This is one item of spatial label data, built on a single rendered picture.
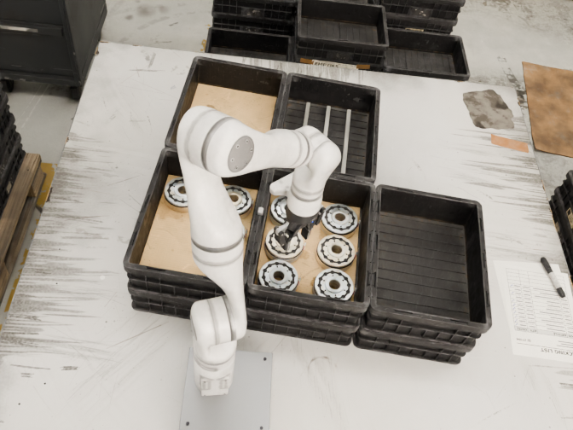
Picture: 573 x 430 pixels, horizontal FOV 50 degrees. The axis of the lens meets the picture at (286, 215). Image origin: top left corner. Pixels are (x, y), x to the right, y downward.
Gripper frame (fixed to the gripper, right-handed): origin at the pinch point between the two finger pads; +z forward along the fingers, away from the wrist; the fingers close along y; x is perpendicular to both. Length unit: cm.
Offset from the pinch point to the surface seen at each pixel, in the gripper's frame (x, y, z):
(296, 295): -9.0, -5.5, 8.7
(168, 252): 23.2, -21.5, 17.4
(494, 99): 21, 120, 30
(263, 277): 2.0, -6.6, 14.6
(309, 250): 2.9, 10.3, 17.4
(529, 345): -51, 49, 30
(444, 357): -39, 24, 28
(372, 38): 91, 127, 52
